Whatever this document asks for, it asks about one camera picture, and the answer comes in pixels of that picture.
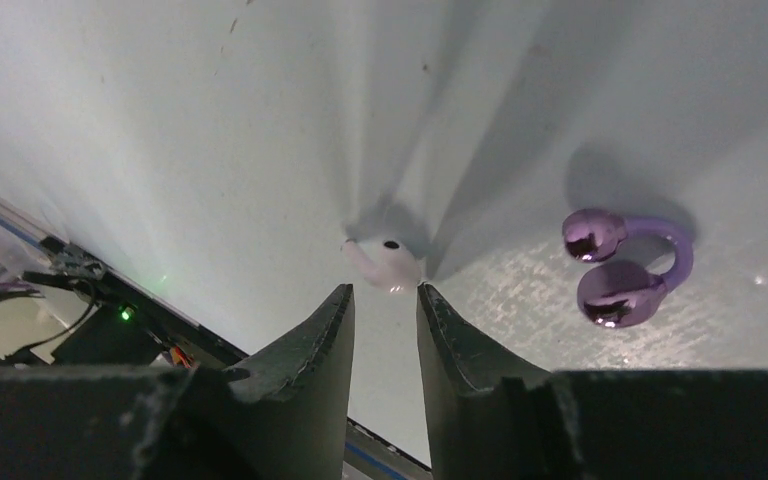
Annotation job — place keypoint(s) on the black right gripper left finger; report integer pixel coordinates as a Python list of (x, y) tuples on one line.
[(143, 422)]

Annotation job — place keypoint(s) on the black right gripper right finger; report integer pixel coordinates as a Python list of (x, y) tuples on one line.
[(491, 414)]

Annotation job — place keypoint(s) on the purple earbud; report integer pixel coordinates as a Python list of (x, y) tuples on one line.
[(623, 293)]

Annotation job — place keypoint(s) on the aluminium front frame rail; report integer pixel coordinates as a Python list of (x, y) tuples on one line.
[(16, 223)]

